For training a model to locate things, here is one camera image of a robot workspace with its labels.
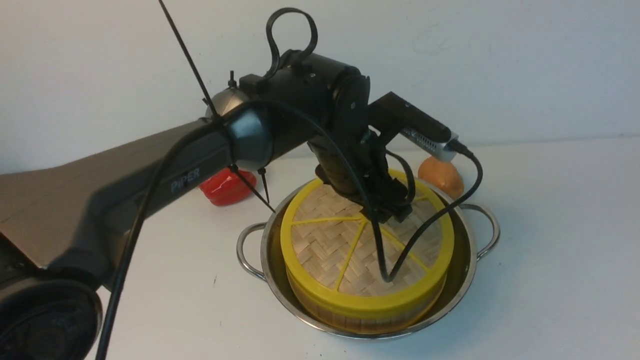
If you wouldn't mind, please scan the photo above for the bamboo steamer basket yellow rim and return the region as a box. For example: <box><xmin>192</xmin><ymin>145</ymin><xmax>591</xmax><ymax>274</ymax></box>
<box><xmin>286</xmin><ymin>259</ymin><xmax>448</xmax><ymax>334</ymax></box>

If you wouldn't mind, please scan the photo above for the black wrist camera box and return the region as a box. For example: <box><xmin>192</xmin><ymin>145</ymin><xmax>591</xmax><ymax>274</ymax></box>
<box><xmin>368</xmin><ymin>91</ymin><xmax>458</xmax><ymax>163</ymax></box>

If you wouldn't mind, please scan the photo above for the stainless steel pot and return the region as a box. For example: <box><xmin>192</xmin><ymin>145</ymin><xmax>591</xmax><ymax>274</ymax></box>
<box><xmin>236</xmin><ymin>183</ymin><xmax>501</xmax><ymax>342</ymax></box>

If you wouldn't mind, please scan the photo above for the red bell pepper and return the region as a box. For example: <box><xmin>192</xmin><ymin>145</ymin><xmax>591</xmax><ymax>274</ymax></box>
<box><xmin>199</xmin><ymin>168</ymin><xmax>253</xmax><ymax>207</ymax></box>

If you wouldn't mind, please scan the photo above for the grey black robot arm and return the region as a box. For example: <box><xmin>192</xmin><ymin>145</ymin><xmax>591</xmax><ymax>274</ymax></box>
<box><xmin>1</xmin><ymin>50</ymin><xmax>415</xmax><ymax>360</ymax></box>

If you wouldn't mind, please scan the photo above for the woven bamboo steamer lid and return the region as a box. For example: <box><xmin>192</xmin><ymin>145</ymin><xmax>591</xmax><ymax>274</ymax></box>
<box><xmin>279</xmin><ymin>178</ymin><xmax>455</xmax><ymax>282</ymax></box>

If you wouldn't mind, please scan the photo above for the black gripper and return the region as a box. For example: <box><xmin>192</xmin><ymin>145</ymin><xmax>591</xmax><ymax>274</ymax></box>
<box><xmin>306</xmin><ymin>127</ymin><xmax>417</xmax><ymax>224</ymax></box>

